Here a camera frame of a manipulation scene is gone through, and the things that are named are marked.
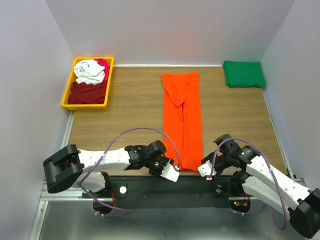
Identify orange t shirt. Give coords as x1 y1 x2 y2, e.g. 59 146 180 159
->
161 72 203 173

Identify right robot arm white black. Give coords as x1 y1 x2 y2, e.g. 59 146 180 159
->
198 134 320 239

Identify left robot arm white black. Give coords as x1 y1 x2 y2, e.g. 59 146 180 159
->
43 140 180 197

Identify green folded t shirt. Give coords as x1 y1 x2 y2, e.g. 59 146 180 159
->
222 60 266 88

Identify dark red t shirt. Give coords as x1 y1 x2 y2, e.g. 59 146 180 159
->
68 81 107 105

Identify pink t shirt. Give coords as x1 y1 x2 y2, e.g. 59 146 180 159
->
96 58 110 84

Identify white t shirt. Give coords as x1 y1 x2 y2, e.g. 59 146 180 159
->
73 59 105 85

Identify yellow plastic bin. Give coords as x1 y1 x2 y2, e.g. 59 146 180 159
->
61 56 114 111

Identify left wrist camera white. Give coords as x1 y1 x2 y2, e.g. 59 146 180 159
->
160 163 180 182

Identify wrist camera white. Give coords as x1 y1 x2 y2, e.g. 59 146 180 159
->
160 163 180 182
197 160 217 181

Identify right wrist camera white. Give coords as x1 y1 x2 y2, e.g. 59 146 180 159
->
197 160 217 181

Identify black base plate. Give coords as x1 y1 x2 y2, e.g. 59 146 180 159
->
93 175 245 209

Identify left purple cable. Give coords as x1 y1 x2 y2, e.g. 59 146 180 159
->
81 127 180 218

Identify aluminium frame rail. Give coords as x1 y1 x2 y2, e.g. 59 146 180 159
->
28 109 312 240

